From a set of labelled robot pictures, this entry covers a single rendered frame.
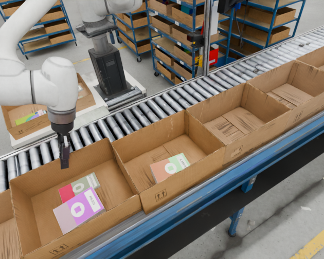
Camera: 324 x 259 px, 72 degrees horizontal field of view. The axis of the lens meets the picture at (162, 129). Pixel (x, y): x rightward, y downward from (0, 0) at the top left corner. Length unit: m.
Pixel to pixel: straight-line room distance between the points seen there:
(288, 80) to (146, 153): 1.02
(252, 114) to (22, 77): 1.09
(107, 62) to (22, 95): 1.00
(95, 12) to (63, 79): 0.89
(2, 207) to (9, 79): 0.55
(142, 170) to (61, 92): 0.52
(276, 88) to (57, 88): 1.27
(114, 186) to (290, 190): 1.57
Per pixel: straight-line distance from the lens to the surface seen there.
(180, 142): 1.15
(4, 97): 0.76
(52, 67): 0.73
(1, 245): 1.14
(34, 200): 1.12
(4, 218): 1.17
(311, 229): 2.09
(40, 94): 0.75
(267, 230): 1.97
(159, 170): 0.97
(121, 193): 1.00
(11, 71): 0.76
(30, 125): 1.70
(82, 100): 1.71
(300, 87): 1.62
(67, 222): 0.95
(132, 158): 1.12
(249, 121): 1.31
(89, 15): 1.58
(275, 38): 3.06
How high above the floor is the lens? 1.75
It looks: 44 degrees down
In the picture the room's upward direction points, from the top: 7 degrees counter-clockwise
